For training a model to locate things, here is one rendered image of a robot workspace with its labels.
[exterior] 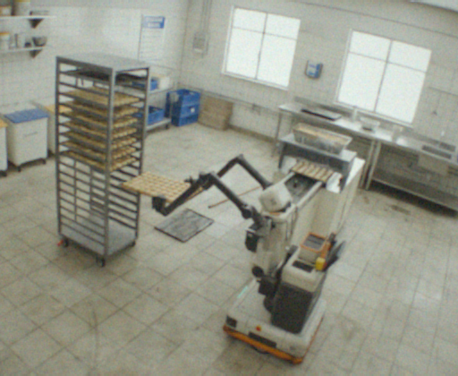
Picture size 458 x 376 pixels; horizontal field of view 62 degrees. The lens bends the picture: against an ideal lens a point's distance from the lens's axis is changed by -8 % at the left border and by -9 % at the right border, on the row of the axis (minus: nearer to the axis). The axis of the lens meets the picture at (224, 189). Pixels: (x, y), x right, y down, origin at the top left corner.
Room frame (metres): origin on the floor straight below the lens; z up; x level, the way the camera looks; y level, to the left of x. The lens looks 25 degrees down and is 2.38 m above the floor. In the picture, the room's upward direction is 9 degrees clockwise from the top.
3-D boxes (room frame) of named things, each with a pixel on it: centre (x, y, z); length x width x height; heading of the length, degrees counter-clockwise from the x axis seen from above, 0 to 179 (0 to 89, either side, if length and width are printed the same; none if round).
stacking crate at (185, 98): (7.85, 1.07, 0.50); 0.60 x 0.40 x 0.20; 154
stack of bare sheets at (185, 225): (4.00, 0.37, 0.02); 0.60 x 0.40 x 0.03; 153
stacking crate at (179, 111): (7.85, 1.07, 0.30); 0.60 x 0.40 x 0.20; 152
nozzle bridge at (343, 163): (3.93, -0.86, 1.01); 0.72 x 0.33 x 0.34; 65
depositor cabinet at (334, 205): (4.36, -1.06, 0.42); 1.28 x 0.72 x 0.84; 155
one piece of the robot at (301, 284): (2.51, -0.67, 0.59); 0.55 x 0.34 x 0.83; 156
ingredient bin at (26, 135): (4.89, 2.84, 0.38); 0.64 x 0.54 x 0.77; 61
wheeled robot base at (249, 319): (2.54, -0.58, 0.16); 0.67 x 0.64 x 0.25; 66
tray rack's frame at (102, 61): (3.31, 1.14, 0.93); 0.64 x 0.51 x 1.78; 66
